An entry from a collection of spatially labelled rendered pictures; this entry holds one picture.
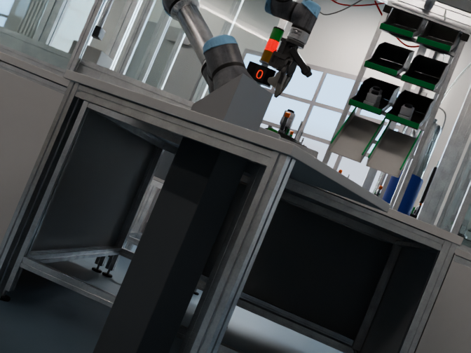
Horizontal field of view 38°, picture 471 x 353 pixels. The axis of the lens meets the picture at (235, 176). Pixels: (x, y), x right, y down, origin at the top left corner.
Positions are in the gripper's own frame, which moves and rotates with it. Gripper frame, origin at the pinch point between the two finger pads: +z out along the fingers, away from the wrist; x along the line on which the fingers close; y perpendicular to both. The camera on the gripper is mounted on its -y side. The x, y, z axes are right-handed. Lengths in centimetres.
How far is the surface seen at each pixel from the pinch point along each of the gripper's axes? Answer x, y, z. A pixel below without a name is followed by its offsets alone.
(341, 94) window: -370, 83, -47
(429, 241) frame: -14, -69, 27
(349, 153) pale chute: -22.9, -27.7, 8.9
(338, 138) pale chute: -26.6, -20.2, 5.0
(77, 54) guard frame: 16, 76, 16
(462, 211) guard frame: -101, -70, 11
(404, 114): -28, -40, -13
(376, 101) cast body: -24.9, -28.3, -13.6
